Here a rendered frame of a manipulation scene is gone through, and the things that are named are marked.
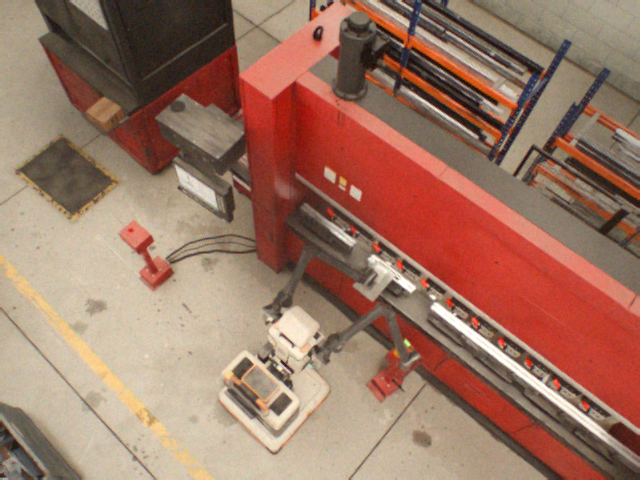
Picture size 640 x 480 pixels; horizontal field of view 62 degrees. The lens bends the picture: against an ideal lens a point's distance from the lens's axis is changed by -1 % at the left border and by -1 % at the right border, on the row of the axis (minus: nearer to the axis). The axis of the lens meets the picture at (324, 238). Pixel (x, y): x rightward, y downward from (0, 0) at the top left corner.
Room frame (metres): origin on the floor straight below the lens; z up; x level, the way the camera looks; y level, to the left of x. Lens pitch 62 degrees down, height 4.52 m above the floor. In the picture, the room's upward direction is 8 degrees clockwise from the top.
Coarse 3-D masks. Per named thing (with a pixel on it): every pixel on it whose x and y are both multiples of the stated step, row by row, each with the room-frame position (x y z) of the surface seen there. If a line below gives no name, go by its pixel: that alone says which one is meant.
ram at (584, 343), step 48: (336, 144) 1.98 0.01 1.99; (336, 192) 1.95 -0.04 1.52; (384, 192) 1.77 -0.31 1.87; (432, 240) 1.56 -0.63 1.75; (480, 240) 1.44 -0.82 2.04; (480, 288) 1.35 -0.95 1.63; (528, 288) 1.25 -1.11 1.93; (528, 336) 1.14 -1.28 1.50; (576, 336) 1.05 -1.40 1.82; (624, 336) 0.98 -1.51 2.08; (624, 384) 0.86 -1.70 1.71
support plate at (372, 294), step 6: (372, 264) 1.72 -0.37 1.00; (378, 264) 1.72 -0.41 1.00; (384, 276) 1.63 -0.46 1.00; (390, 276) 1.64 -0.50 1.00; (384, 282) 1.59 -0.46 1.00; (360, 288) 1.52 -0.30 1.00; (366, 288) 1.52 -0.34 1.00; (378, 288) 1.54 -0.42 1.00; (366, 294) 1.48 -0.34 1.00; (372, 294) 1.48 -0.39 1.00; (378, 294) 1.49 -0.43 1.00; (372, 300) 1.44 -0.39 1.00
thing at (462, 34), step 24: (360, 0) 3.97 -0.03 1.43; (384, 0) 3.99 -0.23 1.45; (408, 0) 4.00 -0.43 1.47; (432, 0) 4.03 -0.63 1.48; (408, 24) 3.71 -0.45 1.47; (432, 24) 3.75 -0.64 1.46; (456, 24) 3.81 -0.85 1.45; (432, 48) 3.53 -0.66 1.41; (480, 48) 3.54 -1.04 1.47; (504, 48) 3.57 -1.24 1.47; (480, 72) 3.28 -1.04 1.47; (504, 72) 3.34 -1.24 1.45
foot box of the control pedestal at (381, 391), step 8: (384, 368) 1.25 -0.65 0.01; (376, 376) 1.14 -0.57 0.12; (368, 384) 1.09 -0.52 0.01; (376, 384) 1.08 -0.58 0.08; (384, 384) 1.08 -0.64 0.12; (392, 384) 1.09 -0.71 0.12; (400, 384) 1.13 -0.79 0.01; (376, 392) 1.04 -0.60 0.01; (384, 392) 1.02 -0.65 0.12; (392, 392) 1.05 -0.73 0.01
